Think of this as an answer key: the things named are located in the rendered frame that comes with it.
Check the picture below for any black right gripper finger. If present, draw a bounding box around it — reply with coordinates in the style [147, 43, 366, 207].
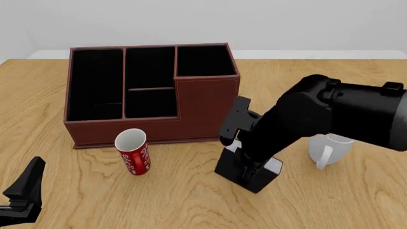
[242, 164, 257, 184]

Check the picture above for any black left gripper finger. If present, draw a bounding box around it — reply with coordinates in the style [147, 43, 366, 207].
[2, 156, 46, 204]

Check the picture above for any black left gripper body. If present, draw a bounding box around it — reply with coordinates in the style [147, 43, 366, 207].
[0, 198, 43, 226]

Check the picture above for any red-brown desk caddy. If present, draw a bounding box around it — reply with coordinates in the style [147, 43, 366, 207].
[62, 42, 241, 150]

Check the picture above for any red mug with white print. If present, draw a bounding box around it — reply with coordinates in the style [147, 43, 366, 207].
[114, 128, 152, 177]

